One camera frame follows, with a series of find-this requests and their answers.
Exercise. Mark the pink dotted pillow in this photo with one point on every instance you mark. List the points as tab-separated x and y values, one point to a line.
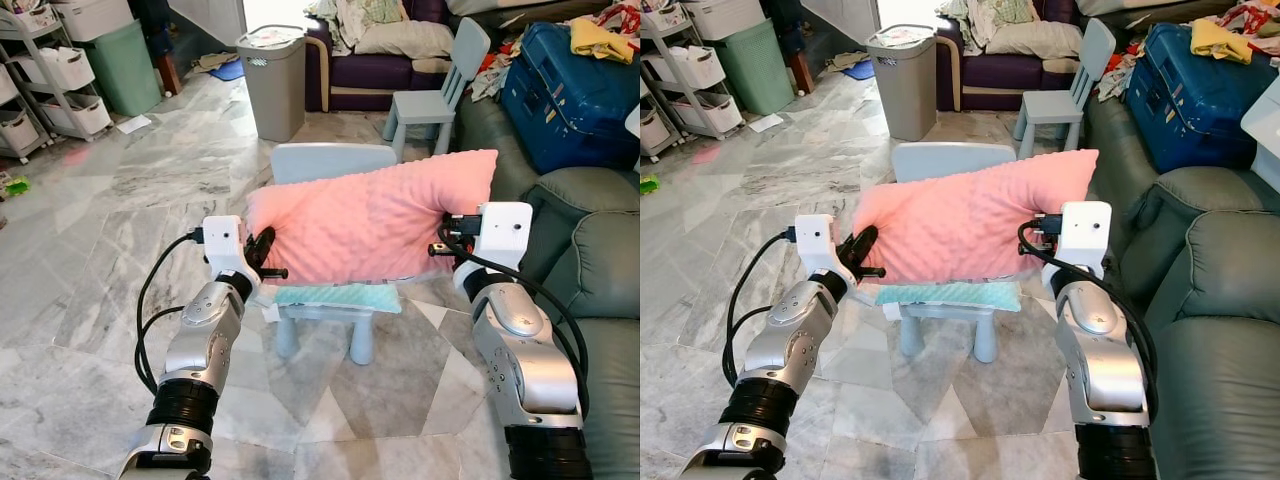
370	220
970	220

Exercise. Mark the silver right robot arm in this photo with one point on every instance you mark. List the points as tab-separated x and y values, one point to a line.
1100	350
520	350

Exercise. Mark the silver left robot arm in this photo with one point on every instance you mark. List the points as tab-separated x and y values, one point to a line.
200	340
790	340

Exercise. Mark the green leather sofa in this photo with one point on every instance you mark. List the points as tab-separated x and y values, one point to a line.
600	270
1220	300

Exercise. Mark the purple sofa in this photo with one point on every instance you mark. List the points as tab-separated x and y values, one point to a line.
1000	72
370	72

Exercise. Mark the beige pillow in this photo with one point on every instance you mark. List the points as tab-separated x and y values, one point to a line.
405	40
1035	40

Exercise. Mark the teal dotted cushion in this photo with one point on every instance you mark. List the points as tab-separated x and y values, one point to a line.
950	296
340	297

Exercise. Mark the grey child chair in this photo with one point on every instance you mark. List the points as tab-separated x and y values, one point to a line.
950	160
330	162

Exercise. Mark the light blue child chair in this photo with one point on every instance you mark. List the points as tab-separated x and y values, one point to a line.
425	105
1050	103

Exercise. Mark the grey lidded bin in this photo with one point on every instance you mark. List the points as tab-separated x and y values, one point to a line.
272	95
903	95

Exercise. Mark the white paper sheet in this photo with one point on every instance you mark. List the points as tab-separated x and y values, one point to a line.
766	122
134	124

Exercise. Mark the heap of mixed clothes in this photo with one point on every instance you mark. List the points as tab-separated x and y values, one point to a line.
492	75
1118	75

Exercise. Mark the blue hard suitcase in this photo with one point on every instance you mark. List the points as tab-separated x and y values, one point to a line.
1190	110
570	110

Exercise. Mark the blue floor cloth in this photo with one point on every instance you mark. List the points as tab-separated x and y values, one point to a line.
858	70
228	70

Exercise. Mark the small green toy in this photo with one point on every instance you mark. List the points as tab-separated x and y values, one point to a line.
649	184
14	186

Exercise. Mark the green laundry basket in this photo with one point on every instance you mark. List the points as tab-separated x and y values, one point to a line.
755	72
125	75

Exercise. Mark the white storage cart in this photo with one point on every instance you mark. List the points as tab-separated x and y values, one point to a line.
75	115
710	110

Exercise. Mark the pile of pale clothes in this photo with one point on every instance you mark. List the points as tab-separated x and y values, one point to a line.
365	18
1000	18

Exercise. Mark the yellow cloth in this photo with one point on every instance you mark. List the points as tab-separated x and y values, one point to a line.
600	42
1220	42

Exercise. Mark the white storage box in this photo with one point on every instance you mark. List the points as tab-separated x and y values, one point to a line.
722	18
90	18

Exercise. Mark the red patterned clothes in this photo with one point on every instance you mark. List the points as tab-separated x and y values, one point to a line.
1250	18
620	15

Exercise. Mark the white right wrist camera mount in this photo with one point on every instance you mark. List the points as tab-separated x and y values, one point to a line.
1085	235
505	235

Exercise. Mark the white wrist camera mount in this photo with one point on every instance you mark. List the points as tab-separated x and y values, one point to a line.
225	245
815	245
1085	235
505	235

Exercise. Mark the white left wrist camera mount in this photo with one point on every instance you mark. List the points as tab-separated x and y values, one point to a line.
225	245
815	245

